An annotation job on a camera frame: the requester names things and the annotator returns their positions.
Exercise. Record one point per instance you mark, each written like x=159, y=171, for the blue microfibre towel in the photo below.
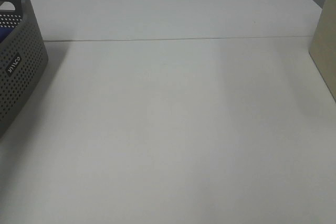
x=5, y=29

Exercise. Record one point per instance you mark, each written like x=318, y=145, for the grey perforated plastic basket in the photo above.
x=23, y=60

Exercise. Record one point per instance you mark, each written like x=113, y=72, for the beige plastic bin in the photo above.
x=322, y=48

